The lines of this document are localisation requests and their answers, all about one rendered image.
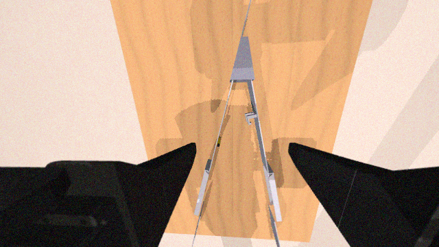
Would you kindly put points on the light wooden board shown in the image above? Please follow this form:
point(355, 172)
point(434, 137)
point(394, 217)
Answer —
point(179, 56)

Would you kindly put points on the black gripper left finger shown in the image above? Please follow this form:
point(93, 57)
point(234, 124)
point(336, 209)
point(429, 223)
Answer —
point(146, 193)

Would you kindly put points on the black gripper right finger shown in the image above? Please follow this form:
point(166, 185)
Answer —
point(372, 206)

